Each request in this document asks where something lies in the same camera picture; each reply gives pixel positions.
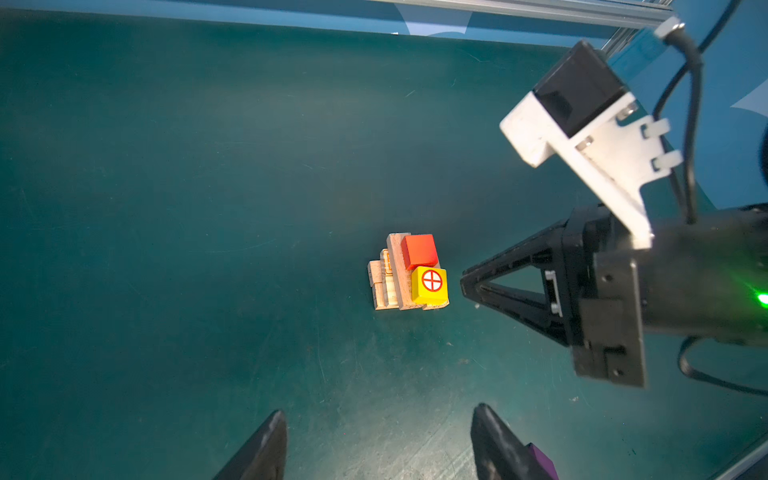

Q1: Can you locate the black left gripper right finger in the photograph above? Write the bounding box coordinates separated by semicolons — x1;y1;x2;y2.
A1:
470;403;543;480

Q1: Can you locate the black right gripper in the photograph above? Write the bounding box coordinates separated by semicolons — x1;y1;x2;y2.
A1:
460;205;646;388

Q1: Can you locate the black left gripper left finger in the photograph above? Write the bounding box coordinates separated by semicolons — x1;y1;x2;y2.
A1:
213;410;288;480

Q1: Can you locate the purple block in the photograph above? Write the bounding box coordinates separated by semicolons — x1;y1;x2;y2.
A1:
526;443;559;480

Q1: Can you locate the yellow cube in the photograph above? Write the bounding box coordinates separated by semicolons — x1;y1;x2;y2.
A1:
410;265;450;307

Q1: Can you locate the red cube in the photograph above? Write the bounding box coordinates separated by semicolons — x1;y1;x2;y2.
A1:
400;234;439;271

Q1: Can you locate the light wood block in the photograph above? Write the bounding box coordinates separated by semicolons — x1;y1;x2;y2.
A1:
386;232;420;310

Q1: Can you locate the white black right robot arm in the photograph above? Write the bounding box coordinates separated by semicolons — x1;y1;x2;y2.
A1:
460;204;767;387

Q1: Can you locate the aluminium front rail base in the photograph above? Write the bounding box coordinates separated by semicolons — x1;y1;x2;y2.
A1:
712;441;768;480

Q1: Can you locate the aluminium right corner post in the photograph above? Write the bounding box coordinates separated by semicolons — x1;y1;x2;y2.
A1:
601;28;639;58

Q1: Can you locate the aluminium back frame rail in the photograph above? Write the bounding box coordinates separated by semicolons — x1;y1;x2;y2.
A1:
390;0;674;29

